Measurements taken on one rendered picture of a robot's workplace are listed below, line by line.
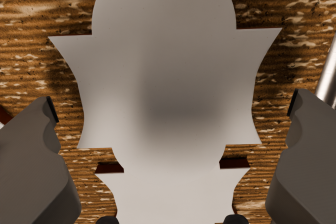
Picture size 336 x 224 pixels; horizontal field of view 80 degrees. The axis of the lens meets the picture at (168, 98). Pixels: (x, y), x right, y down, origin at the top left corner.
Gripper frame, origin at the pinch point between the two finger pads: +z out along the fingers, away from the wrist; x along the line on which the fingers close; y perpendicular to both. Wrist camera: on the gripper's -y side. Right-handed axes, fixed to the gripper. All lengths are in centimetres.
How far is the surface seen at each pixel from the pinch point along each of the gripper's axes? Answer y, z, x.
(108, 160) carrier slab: 6.7, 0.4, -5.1
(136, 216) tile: 12.4, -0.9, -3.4
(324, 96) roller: 2.6, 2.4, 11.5
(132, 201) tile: 10.4, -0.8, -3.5
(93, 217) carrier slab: 14.2, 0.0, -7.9
